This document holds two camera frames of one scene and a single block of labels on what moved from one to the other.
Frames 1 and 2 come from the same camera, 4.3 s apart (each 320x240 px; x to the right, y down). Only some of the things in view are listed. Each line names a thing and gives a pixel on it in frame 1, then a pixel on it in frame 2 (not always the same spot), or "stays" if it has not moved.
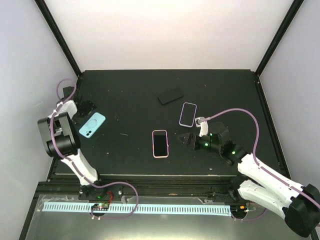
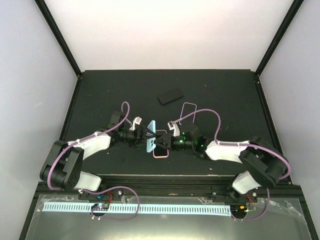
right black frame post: (290, 16) stays
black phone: (170, 96) stays
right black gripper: (188, 136) to (158, 142)
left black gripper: (90, 106) to (138, 139)
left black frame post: (58, 35) stays
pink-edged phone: (160, 147) stays
